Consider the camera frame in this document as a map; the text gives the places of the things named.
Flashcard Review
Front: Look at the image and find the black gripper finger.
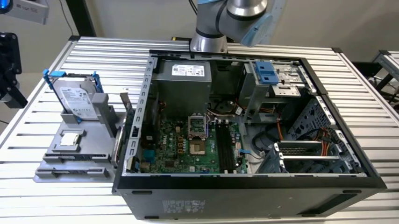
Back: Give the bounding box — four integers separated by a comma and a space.
0, 74, 28, 109

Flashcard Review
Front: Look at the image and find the black RAM slot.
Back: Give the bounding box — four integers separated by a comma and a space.
216, 119, 228, 174
223, 119, 237, 174

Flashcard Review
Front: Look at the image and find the blue disk carrier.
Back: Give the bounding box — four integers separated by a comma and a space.
41, 69, 105, 122

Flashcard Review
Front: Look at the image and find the silver hard disk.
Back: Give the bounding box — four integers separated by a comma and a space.
51, 77, 101, 121

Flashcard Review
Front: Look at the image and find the silver CPU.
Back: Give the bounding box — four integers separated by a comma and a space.
59, 133, 83, 147

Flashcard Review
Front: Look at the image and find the grey parts rack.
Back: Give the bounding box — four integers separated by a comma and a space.
32, 92, 137, 182

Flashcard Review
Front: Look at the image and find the grey power supply unit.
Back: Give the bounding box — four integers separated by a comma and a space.
152, 60, 212, 117

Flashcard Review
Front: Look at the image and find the green motherboard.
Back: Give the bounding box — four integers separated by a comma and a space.
139, 116, 249, 175

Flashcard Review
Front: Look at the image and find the metal socket cover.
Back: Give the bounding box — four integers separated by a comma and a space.
188, 113, 209, 139

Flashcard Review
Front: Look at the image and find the CPU socket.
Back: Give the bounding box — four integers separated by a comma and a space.
188, 139, 208, 156

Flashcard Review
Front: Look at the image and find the round black fan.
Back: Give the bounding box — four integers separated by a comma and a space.
208, 99, 239, 115

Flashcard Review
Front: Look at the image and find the black PC case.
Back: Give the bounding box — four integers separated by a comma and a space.
111, 49, 387, 221

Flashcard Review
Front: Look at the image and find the blue drive latch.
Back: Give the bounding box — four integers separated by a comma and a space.
253, 61, 277, 86

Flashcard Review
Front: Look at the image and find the grey metal drive cage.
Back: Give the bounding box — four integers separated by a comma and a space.
239, 59, 312, 122

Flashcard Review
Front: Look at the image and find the perforated metal disk bay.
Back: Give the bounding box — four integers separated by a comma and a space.
256, 95, 367, 175

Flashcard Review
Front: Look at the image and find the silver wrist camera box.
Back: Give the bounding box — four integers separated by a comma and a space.
3, 0, 49, 25

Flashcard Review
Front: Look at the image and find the black upright post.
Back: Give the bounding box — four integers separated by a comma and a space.
65, 0, 96, 37

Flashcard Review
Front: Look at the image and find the white purple wire bundle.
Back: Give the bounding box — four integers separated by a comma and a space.
207, 109, 244, 118

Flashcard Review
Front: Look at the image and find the black wire loop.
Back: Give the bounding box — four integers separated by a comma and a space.
251, 130, 277, 160

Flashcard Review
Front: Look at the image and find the orange data wire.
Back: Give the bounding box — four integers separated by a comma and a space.
275, 118, 284, 142

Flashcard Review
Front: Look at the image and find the red yellow wire bundle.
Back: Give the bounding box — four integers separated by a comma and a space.
311, 127, 331, 157

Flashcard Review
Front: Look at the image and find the aluminium frame table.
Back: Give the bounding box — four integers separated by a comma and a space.
372, 49, 399, 103

